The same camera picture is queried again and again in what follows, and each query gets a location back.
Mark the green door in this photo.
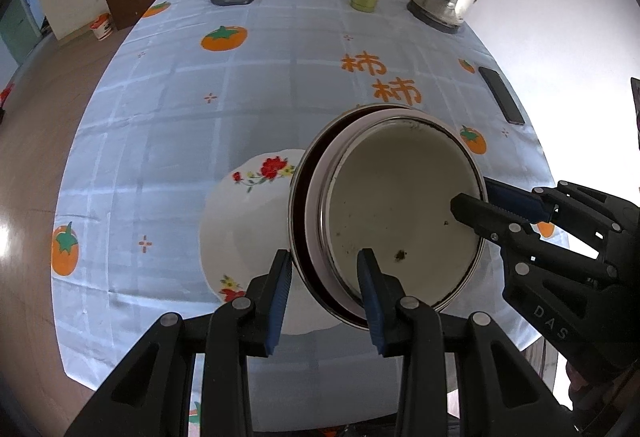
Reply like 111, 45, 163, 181
0, 0, 43, 68

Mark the white bucket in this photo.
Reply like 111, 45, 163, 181
90, 15, 113, 40

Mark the persimmon print tablecloth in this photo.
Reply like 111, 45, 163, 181
51, 0, 560, 433

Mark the black kettle base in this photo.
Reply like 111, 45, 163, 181
406, 0, 468, 35

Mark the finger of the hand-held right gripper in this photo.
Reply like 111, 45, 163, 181
450, 193, 618, 285
484, 178, 640, 258

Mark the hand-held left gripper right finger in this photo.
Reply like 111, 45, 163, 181
356, 248, 576, 437

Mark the black phone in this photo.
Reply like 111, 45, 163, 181
478, 66, 526, 125

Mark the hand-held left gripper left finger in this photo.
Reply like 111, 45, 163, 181
65, 248, 293, 437

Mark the stainless steel bowl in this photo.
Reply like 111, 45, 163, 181
288, 103, 488, 332

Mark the white enamel bowl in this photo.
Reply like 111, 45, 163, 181
322, 117, 483, 313

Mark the white plate with red flowers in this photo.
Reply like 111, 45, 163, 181
199, 149, 346, 337

